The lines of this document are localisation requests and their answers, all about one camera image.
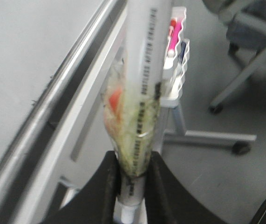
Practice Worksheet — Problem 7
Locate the grey office chair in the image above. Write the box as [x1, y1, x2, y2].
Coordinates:
[203, 0, 266, 114]

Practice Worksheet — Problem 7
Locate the white metal whiteboard stand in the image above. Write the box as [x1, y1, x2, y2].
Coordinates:
[11, 7, 257, 224]

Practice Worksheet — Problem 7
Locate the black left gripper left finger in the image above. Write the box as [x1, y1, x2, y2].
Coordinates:
[41, 151, 121, 224]

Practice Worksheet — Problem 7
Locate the large whiteboard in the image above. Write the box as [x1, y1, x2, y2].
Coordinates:
[0, 0, 129, 210]

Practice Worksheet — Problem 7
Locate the white whiteboard marker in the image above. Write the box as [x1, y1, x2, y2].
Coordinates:
[115, 0, 173, 224]

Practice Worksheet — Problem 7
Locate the pink marker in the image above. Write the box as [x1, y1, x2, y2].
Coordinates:
[167, 20, 182, 57]

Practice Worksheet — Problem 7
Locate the white plastic marker tray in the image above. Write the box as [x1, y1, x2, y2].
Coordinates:
[160, 7, 190, 108]

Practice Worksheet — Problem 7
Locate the red round magnet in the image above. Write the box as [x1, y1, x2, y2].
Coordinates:
[109, 88, 123, 118]

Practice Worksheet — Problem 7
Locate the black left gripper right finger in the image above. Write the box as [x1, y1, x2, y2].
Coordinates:
[144, 152, 225, 224]

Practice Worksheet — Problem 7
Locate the dark blue marker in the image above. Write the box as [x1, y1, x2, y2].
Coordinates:
[177, 41, 187, 65]

